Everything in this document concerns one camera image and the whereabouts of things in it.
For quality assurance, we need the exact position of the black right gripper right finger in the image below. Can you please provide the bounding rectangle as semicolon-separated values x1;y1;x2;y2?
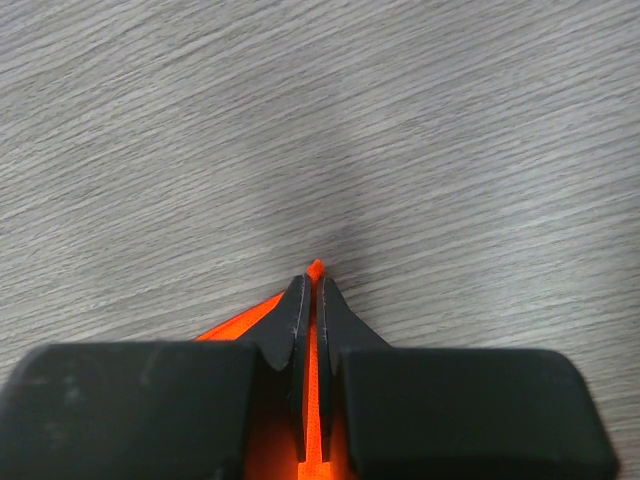
316;277;391;462

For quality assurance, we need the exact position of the orange t-shirt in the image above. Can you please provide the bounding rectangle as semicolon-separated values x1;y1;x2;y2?
196;259;353;479

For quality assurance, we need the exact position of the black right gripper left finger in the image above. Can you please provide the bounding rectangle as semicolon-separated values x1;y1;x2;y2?
244;274;312;463

